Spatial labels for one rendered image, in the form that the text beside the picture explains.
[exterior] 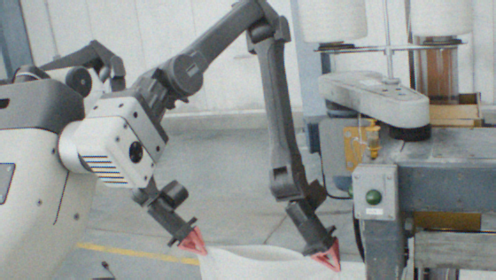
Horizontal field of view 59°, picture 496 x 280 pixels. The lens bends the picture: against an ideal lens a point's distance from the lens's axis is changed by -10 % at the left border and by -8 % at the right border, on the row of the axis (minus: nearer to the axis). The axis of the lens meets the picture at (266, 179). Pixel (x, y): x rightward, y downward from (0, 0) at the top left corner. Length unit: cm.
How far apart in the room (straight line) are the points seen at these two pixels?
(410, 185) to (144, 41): 686
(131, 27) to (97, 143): 698
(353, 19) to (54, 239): 79
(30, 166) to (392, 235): 66
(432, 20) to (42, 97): 80
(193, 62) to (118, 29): 699
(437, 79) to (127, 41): 676
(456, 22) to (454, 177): 38
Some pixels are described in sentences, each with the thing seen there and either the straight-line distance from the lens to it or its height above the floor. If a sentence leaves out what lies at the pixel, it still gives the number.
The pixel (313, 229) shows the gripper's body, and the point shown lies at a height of 112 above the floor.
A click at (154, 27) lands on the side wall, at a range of 741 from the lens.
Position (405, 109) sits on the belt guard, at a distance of 96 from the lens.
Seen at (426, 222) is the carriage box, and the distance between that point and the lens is 124.
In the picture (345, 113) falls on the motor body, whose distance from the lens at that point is 130.
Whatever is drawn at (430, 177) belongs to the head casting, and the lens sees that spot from 87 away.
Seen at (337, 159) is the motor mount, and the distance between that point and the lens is 132.
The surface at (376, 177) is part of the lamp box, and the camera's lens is 83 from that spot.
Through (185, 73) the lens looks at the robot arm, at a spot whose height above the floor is 153.
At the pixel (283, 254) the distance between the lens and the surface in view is 126.
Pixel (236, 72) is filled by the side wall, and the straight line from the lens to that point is 678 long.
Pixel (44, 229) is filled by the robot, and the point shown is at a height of 133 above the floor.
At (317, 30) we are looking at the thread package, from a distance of 112.
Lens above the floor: 162
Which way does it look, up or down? 20 degrees down
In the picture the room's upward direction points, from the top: 8 degrees counter-clockwise
